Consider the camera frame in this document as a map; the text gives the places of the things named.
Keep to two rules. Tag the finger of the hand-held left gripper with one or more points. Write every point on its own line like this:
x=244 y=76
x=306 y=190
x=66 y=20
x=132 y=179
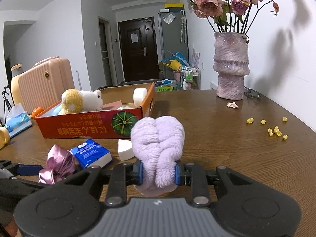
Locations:
x=27 y=169
x=29 y=187

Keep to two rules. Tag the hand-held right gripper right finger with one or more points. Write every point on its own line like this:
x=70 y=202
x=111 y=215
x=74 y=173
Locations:
x=176 y=175

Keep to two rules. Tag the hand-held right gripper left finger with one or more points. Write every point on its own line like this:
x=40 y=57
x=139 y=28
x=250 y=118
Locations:
x=140 y=175

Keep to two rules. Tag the purple satin scrunchie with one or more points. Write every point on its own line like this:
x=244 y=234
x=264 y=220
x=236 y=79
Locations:
x=59 y=164

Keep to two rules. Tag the lilac fluffy headband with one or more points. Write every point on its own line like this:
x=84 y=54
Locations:
x=158 y=140

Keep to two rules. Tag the light blue plush toy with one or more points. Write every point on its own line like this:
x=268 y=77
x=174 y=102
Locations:
x=56 y=109

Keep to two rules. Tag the red cardboard box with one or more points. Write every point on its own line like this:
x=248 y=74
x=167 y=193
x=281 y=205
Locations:
x=86 y=126

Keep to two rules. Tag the white foam cylinder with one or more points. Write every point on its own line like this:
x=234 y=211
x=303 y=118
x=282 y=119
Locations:
x=139 y=97

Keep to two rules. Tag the yellow and white plush dog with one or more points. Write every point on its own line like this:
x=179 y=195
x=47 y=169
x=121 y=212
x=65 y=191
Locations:
x=84 y=101

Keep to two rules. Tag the blue soft tissue pack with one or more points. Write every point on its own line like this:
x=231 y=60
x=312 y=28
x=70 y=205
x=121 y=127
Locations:
x=17 y=123

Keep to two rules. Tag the white wedge sponge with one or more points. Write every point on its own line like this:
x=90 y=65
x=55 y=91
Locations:
x=125 y=150

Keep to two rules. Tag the yellow bear mug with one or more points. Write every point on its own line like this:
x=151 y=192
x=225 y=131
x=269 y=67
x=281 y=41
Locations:
x=3 y=138

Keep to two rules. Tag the blue tissue packet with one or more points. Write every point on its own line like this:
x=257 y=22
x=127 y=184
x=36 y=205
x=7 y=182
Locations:
x=90 y=154

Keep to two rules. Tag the orange fruit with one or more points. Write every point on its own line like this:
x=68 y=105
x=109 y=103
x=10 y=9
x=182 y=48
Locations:
x=37 y=112

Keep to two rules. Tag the pale cloth in box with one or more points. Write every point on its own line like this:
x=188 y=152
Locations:
x=126 y=107

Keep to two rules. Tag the yellow thermos jug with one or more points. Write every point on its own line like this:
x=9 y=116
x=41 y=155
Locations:
x=16 y=86

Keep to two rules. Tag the green packet on floor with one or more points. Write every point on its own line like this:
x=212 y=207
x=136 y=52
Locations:
x=166 y=88

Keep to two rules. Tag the pink ribbed suitcase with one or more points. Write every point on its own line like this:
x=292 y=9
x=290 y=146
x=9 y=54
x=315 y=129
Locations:
x=47 y=84

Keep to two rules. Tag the fallen rose petal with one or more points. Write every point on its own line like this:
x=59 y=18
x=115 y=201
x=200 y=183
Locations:
x=232 y=105

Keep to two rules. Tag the small trolley with bottles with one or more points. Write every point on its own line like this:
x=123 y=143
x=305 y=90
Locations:
x=190 y=77

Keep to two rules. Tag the pink bucket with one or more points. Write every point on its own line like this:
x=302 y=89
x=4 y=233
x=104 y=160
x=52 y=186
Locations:
x=176 y=76

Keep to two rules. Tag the scattered yellow bits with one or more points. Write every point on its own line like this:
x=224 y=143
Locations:
x=275 y=130

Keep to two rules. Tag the small black object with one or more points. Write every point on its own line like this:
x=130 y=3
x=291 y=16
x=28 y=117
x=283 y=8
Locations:
x=253 y=93

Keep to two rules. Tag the pile of yellow blue bags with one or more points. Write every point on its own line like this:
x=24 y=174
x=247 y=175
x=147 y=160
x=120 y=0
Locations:
x=174 y=63

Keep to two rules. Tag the dark entrance door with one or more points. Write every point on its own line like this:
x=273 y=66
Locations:
x=138 y=54

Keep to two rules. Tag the pink textured vase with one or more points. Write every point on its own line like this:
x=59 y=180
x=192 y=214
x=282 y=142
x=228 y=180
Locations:
x=230 y=64

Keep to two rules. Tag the white paper on door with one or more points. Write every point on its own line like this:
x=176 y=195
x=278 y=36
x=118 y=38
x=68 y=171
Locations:
x=134 y=37

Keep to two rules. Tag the grey refrigerator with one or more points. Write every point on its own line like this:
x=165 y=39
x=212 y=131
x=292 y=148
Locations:
x=172 y=37

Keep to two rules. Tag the hanging white umbrella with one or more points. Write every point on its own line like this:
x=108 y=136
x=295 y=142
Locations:
x=183 y=27

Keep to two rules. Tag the clear plastic bag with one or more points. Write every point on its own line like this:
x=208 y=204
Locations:
x=169 y=18

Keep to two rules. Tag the yellow and black box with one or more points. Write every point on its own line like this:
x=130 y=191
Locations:
x=174 y=7

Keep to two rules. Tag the dried pink roses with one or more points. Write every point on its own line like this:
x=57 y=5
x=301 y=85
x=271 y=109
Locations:
x=209 y=3

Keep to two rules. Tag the black camera tripod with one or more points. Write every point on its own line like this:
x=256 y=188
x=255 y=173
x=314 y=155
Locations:
x=6 y=101

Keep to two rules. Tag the pink wall decoration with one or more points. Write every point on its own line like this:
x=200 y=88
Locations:
x=195 y=54

